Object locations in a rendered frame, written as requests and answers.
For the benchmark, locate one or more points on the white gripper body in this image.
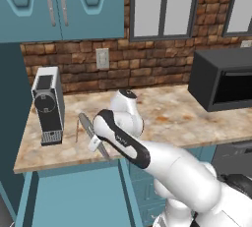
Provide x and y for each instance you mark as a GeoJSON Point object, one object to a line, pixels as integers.
{"type": "Point", "coordinates": [92, 148]}

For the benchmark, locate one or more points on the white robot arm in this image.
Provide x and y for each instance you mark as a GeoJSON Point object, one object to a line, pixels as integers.
{"type": "Point", "coordinates": [183, 178]}

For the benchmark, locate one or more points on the teal open drawer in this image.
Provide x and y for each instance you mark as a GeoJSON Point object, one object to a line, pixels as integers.
{"type": "Point", "coordinates": [78, 201]}

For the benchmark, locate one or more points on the silver black coffee machine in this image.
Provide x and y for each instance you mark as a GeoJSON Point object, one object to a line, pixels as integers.
{"type": "Point", "coordinates": [49, 106]}

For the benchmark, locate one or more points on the dark teal tall cabinet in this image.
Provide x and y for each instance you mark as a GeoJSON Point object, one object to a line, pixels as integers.
{"type": "Point", "coordinates": [11, 113]}

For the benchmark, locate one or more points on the teal upper cupboard door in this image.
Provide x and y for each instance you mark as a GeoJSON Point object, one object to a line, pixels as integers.
{"type": "Point", "coordinates": [26, 14]}
{"type": "Point", "coordinates": [98, 14]}

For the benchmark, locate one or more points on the black microwave oven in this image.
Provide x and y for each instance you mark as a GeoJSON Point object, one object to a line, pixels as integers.
{"type": "Point", "coordinates": [210, 80]}

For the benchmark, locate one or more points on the grey dishwasher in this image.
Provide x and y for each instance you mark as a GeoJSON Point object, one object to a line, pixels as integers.
{"type": "Point", "coordinates": [233, 155]}

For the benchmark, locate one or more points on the grey framed window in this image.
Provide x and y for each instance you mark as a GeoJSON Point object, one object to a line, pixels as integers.
{"type": "Point", "coordinates": [164, 5]}
{"type": "Point", "coordinates": [239, 5]}

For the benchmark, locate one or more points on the white wall outlet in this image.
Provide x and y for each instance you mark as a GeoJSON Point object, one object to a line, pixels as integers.
{"type": "Point", "coordinates": [102, 58]}
{"type": "Point", "coordinates": [246, 43]}

